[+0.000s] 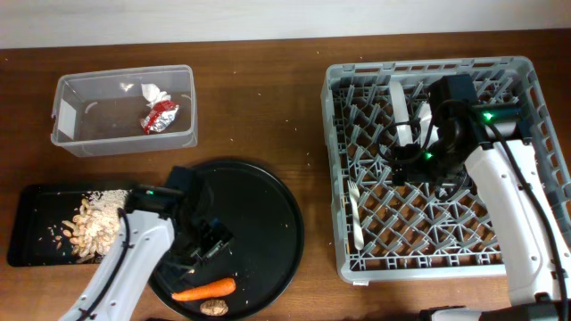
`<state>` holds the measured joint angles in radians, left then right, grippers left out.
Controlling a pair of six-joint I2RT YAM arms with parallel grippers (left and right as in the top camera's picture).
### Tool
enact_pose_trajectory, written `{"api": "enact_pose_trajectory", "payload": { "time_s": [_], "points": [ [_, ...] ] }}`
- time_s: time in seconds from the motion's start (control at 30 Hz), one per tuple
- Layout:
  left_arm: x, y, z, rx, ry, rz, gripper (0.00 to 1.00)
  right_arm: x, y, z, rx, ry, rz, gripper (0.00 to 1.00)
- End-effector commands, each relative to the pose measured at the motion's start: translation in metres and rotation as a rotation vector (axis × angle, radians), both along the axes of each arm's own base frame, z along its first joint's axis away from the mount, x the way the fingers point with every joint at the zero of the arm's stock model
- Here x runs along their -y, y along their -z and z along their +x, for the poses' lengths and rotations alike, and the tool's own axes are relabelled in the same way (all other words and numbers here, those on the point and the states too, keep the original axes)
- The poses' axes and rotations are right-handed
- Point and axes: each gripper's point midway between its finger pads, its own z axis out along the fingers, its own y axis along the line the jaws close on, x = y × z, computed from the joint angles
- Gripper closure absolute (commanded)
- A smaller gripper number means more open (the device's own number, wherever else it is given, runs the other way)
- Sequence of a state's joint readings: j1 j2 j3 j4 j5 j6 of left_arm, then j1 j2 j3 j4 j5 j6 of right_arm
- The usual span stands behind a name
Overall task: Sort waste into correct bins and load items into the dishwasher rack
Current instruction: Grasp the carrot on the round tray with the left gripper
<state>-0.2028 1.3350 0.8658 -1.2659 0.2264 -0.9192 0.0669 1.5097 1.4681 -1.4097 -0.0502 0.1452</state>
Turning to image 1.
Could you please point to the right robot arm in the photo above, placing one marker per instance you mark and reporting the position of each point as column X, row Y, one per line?
column 492, row 145

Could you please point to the black round tray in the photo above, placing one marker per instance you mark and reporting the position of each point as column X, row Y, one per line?
column 267, row 248

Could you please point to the brown walnut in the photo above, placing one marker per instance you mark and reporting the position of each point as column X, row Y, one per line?
column 214, row 308

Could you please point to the grey dishwasher rack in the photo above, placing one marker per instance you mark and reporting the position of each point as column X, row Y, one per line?
column 408, row 233

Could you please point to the white tissue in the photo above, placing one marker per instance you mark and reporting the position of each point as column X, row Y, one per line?
column 153, row 94

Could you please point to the black rectangular tray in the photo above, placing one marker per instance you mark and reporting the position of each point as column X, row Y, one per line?
column 37, row 235

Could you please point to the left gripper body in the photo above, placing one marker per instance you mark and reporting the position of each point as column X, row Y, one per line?
column 205, row 238

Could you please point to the pile of peanut shells and rice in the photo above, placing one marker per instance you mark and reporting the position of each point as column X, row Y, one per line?
column 93, row 227

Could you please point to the grey plate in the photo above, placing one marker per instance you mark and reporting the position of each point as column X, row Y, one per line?
column 400, row 113

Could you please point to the clear plastic bin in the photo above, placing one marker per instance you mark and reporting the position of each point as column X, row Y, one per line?
column 99, row 113

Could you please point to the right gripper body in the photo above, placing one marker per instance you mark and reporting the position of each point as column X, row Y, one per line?
column 434, row 168

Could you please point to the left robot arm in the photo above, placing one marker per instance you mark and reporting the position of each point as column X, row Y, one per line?
column 160, row 226

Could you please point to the white plastic fork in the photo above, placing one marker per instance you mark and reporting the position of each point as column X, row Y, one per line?
column 354, row 195

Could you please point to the orange carrot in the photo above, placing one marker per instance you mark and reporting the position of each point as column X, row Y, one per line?
column 216, row 289

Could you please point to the red foil snack wrapper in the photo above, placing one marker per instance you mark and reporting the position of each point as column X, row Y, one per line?
column 161, row 115

